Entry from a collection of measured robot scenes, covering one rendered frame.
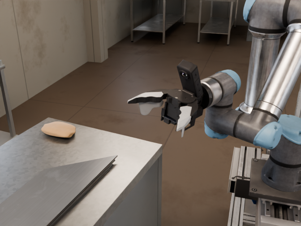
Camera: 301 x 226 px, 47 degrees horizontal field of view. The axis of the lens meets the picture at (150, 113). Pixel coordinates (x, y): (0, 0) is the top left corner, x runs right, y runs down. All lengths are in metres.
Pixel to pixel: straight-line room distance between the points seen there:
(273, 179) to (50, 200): 0.75
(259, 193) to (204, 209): 1.51
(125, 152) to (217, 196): 1.60
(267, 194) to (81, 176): 0.64
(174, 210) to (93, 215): 1.64
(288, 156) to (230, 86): 0.38
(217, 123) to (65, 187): 0.54
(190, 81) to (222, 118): 0.21
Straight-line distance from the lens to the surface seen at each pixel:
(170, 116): 0.86
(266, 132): 0.94
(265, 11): 1.13
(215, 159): 3.31
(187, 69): 0.80
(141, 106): 0.85
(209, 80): 0.93
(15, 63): 4.52
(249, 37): 7.71
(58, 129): 1.53
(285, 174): 1.27
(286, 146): 1.22
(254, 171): 1.36
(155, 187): 1.50
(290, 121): 1.24
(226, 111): 1.00
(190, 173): 3.10
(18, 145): 1.54
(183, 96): 0.84
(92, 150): 1.42
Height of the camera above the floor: 1.79
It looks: 26 degrees down
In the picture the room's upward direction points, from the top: straight up
